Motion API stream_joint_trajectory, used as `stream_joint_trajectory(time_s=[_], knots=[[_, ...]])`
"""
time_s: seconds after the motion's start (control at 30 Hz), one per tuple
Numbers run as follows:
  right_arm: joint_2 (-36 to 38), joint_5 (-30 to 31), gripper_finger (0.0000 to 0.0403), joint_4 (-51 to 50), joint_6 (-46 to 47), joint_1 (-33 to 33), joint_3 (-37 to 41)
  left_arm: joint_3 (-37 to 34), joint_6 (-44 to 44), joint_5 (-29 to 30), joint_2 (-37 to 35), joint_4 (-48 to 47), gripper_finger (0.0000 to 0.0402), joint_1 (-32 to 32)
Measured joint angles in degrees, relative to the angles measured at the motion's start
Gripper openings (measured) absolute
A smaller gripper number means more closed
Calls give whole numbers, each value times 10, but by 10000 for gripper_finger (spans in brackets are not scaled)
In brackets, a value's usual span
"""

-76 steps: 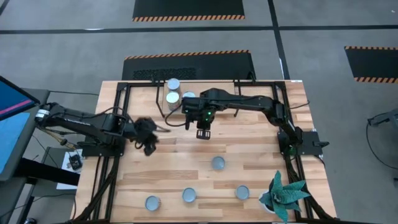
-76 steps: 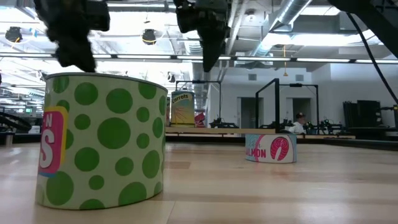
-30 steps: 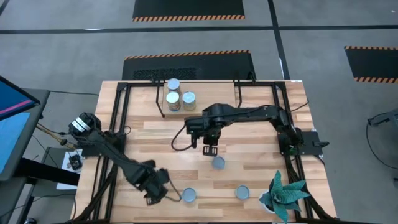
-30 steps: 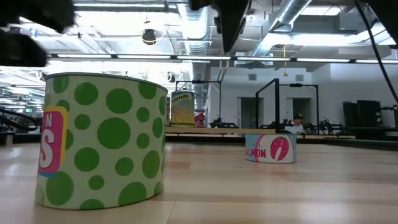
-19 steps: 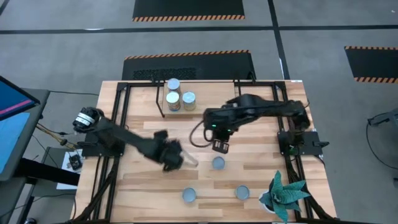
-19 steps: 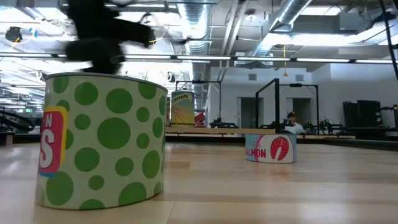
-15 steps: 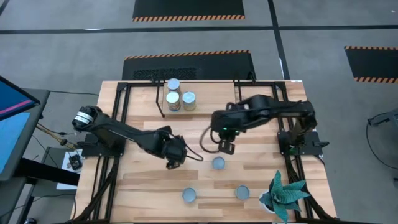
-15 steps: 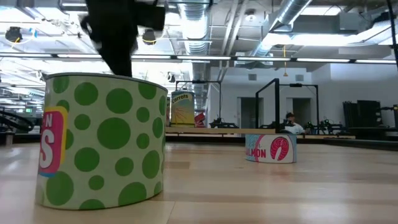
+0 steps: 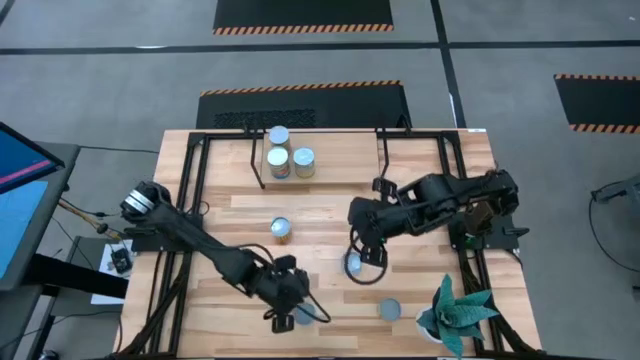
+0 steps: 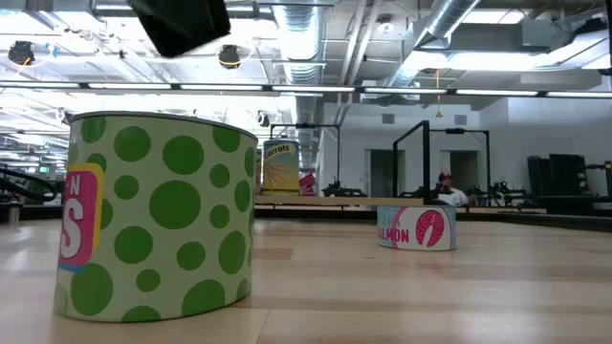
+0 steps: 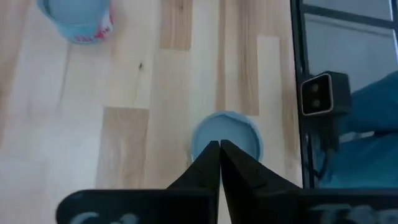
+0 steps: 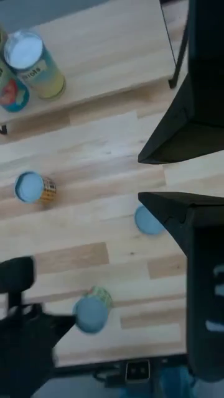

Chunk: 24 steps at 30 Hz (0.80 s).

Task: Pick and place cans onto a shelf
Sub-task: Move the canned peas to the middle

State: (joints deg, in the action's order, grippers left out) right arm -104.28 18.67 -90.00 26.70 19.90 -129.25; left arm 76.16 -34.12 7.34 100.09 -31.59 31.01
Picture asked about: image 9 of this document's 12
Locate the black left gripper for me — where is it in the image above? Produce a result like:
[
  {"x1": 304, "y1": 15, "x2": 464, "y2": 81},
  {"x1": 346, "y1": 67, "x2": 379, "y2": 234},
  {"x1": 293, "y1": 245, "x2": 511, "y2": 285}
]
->
[{"x1": 247, "y1": 254, "x2": 311, "y2": 314}]

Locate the green polka dot can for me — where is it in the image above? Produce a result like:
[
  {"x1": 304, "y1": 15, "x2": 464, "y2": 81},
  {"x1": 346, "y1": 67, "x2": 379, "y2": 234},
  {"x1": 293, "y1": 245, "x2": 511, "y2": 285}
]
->
[{"x1": 293, "y1": 302, "x2": 318, "y2": 326}]

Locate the salmon can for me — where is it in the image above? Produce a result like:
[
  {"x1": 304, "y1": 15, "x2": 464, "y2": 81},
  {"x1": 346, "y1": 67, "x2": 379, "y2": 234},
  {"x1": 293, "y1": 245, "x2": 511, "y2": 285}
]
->
[{"x1": 343, "y1": 251, "x2": 363, "y2": 275}]

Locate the orange labelled can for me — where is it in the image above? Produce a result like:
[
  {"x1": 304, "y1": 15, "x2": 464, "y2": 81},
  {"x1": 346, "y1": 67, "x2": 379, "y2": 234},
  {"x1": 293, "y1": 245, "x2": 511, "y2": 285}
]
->
[{"x1": 269, "y1": 216, "x2": 293, "y2": 245}]

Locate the yellow and blue can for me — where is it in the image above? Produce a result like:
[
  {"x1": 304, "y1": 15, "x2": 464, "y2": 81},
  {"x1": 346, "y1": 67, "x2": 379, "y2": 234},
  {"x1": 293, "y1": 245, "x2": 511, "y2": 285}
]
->
[{"x1": 292, "y1": 146, "x2": 317, "y2": 180}]

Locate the peaches labelled can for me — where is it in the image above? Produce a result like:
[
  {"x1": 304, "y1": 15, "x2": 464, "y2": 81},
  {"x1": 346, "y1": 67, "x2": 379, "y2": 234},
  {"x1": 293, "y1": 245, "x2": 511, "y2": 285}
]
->
[{"x1": 265, "y1": 146, "x2": 292, "y2": 180}]

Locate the tomato labelled can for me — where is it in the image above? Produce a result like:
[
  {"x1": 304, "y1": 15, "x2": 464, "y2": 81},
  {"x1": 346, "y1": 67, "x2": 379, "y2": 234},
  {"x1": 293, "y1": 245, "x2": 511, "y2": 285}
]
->
[{"x1": 268, "y1": 124, "x2": 293, "y2": 151}]

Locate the wooden shelf board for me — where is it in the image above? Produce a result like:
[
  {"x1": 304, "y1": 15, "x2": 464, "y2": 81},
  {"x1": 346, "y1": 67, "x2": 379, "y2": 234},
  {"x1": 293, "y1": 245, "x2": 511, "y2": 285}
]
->
[{"x1": 260, "y1": 130, "x2": 381, "y2": 190}]

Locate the short grey-lidded can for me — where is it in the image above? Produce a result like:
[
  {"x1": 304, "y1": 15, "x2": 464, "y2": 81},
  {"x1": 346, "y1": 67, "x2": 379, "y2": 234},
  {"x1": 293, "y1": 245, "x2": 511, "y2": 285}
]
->
[{"x1": 377, "y1": 297, "x2": 403, "y2": 322}]

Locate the black hazard-striped floor mat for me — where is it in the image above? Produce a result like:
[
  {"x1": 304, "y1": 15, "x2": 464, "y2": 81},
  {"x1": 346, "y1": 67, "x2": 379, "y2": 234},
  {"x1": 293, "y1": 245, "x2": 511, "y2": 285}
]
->
[
  {"x1": 553, "y1": 73, "x2": 640, "y2": 135},
  {"x1": 212, "y1": 0, "x2": 395, "y2": 36},
  {"x1": 195, "y1": 79, "x2": 412, "y2": 130}
]

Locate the green potted plant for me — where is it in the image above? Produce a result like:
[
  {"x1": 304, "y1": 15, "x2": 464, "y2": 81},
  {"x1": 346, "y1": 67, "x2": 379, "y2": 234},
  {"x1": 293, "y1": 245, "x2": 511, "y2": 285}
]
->
[{"x1": 415, "y1": 273, "x2": 501, "y2": 359}]

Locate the small black device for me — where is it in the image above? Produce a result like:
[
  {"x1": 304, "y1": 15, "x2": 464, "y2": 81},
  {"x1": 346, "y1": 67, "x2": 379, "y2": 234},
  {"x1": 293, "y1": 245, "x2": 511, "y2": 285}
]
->
[{"x1": 110, "y1": 248, "x2": 134, "y2": 274}]

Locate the white paper sheet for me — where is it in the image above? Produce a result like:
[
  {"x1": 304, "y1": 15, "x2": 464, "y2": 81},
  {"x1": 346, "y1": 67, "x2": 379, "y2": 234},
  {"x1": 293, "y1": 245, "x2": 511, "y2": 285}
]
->
[{"x1": 90, "y1": 238, "x2": 135, "y2": 306}]

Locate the black side desk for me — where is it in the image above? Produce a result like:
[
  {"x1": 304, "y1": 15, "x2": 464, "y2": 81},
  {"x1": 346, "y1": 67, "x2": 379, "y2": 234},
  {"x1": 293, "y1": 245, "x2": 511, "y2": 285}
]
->
[{"x1": 0, "y1": 142, "x2": 130, "y2": 360}]

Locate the blue screen monitor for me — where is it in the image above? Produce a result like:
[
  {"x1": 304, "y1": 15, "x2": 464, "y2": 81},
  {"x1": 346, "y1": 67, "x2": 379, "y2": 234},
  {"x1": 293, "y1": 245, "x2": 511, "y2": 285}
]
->
[{"x1": 0, "y1": 121, "x2": 66, "y2": 292}]

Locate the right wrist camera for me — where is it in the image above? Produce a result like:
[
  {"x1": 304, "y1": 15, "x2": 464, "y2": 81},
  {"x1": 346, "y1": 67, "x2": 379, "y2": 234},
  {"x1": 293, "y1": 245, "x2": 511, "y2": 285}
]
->
[{"x1": 362, "y1": 243, "x2": 389, "y2": 267}]

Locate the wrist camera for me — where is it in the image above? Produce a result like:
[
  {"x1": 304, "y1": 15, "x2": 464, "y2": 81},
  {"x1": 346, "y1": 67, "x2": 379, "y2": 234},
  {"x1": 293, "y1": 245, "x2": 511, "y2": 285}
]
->
[
  {"x1": 271, "y1": 313, "x2": 296, "y2": 335},
  {"x1": 362, "y1": 243, "x2": 389, "y2": 267}
]

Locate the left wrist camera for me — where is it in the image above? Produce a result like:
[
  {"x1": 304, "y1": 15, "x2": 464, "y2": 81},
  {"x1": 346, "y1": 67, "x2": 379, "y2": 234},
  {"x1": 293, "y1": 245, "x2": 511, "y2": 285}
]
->
[{"x1": 271, "y1": 313, "x2": 296, "y2": 335}]

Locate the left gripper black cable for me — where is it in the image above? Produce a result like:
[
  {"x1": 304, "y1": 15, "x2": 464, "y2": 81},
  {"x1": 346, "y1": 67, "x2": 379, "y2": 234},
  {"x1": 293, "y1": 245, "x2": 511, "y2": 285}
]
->
[{"x1": 234, "y1": 243, "x2": 332, "y2": 325}]

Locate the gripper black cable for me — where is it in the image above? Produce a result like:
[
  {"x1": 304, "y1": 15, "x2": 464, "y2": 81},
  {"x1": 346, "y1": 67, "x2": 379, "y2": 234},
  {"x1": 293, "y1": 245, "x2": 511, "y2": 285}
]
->
[
  {"x1": 343, "y1": 238, "x2": 390, "y2": 286},
  {"x1": 234, "y1": 243, "x2": 332, "y2": 325}
]

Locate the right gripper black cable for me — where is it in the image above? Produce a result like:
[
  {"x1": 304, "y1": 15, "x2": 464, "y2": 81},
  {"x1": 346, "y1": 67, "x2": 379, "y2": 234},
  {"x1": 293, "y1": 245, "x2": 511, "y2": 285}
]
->
[{"x1": 343, "y1": 238, "x2": 390, "y2": 286}]

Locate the black shelf side frame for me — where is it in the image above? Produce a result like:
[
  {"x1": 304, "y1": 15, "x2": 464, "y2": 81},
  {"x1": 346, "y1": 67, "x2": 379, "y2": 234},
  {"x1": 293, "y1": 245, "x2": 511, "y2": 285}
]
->
[
  {"x1": 374, "y1": 114, "x2": 401, "y2": 181},
  {"x1": 242, "y1": 119, "x2": 266, "y2": 191}
]

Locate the black table frame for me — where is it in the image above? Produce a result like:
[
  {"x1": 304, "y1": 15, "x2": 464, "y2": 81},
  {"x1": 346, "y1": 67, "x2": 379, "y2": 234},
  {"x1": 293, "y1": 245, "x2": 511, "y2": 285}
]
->
[{"x1": 117, "y1": 128, "x2": 544, "y2": 360}]

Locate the black cable bundle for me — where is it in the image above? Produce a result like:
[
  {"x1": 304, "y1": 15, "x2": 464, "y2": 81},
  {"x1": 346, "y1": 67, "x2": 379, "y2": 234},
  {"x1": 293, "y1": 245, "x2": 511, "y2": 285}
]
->
[
  {"x1": 457, "y1": 249, "x2": 544, "y2": 357},
  {"x1": 117, "y1": 249, "x2": 194, "y2": 359}
]

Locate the yellow braided cable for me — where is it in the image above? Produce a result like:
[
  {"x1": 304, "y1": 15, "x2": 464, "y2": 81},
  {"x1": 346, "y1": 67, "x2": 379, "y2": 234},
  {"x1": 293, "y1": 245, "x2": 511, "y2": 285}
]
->
[{"x1": 57, "y1": 197, "x2": 126, "y2": 241}]

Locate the black floor cable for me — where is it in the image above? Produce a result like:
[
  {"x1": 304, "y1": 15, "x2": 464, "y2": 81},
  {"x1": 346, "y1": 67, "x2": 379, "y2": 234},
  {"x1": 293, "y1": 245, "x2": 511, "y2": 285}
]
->
[{"x1": 585, "y1": 197, "x2": 640, "y2": 267}]

